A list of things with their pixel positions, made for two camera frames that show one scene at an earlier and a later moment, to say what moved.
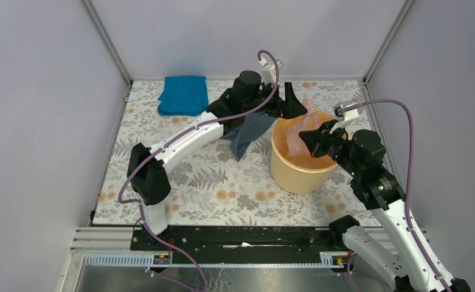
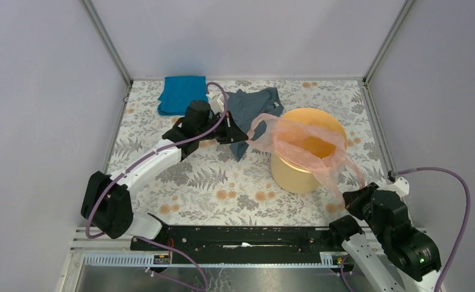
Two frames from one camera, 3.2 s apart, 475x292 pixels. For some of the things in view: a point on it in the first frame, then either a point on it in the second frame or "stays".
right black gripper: x=317 y=140 → x=353 y=198
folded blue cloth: x=183 y=95 stays
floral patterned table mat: x=210 y=187 stays
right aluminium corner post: x=398 y=20 stays
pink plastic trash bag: x=297 y=146 → x=322 y=151
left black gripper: x=290 y=107 → x=232 y=132
